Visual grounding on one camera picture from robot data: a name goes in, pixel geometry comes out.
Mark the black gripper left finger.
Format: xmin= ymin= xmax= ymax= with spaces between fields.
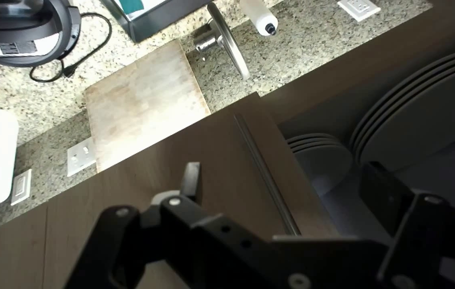
xmin=181 ymin=163 xmax=201 ymax=201

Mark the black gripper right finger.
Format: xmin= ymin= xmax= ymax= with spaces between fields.
xmin=359 ymin=163 xmax=415 ymax=237

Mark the wooden cupboard door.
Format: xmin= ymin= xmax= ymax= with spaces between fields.
xmin=0 ymin=97 xmax=301 ymax=289

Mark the wooden cutting board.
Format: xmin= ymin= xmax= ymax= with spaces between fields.
xmin=84 ymin=41 xmax=211 ymax=173

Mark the stack of white plates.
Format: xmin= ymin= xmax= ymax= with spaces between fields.
xmin=351 ymin=54 xmax=455 ymax=171

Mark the steel kitchen faucet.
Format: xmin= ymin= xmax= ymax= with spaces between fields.
xmin=192 ymin=2 xmax=251 ymax=81

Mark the white soap bottle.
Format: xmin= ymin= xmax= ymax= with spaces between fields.
xmin=240 ymin=0 xmax=279 ymax=38

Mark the black pressure cooker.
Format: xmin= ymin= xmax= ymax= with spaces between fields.
xmin=0 ymin=0 xmax=82 ymax=68

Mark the white wall outlet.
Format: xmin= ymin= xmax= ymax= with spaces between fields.
xmin=338 ymin=0 xmax=382 ymax=23

